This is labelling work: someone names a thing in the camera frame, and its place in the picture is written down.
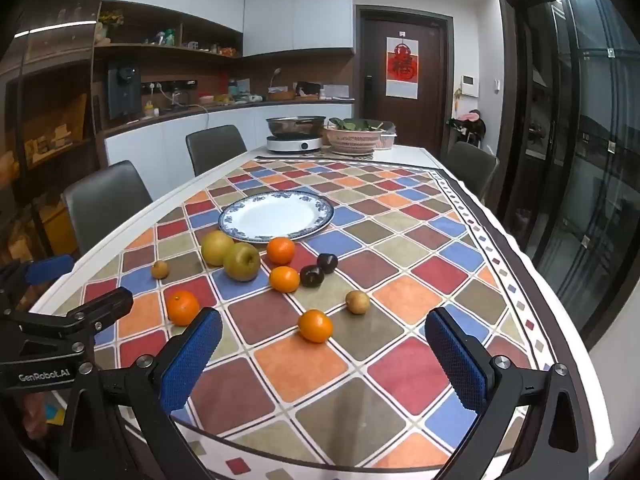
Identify blue rimmed white plate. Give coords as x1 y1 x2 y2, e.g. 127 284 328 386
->
218 191 335 245

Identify green leafy vegetables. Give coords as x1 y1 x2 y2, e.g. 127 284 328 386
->
328 117 396 133

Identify sliding glass door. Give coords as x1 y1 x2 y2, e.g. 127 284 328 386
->
500 0 640 361

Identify black stroller with pink toy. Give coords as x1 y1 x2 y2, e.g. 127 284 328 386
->
446 109 487 148

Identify white lower cabinets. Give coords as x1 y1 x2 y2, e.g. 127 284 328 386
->
102 101 355 181

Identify orange mandarin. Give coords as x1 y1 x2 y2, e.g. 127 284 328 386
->
266 236 297 266
166 290 200 327
298 309 334 344
269 265 301 294

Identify person's left hand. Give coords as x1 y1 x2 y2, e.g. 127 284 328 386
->
21 394 52 442

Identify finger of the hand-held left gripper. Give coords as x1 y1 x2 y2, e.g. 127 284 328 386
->
0 287 135 350
0 254 76 306

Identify patterned placemat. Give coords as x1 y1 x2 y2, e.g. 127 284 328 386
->
254 147 377 161

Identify colourful checked tablecloth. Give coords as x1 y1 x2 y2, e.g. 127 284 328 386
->
45 157 608 480

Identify white cabinets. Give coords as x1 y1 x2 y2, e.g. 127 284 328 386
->
102 0 355 58
102 101 355 181

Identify round pink basket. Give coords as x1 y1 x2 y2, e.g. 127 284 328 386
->
322 125 387 155

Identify steel pot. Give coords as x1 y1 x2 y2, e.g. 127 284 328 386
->
265 116 327 137

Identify grey dining chair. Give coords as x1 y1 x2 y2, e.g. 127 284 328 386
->
61 160 154 258
442 141 500 201
185 125 248 177

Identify black wall power strip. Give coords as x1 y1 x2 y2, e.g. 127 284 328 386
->
141 80 197 95

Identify yellow green pear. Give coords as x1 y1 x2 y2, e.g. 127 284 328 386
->
201 230 236 267
223 242 261 281

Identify dark brown door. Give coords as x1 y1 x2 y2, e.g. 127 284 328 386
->
355 5 455 158

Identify black wall water dispenser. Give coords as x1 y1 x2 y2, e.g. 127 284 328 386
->
106 57 143 120

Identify white upper cabinets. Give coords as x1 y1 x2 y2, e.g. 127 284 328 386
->
102 0 355 58

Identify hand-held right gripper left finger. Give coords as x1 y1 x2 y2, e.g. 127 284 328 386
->
59 306 224 480

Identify red wall calendar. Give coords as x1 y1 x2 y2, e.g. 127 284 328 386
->
385 36 419 99

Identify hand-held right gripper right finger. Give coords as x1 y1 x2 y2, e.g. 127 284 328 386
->
424 306 603 480

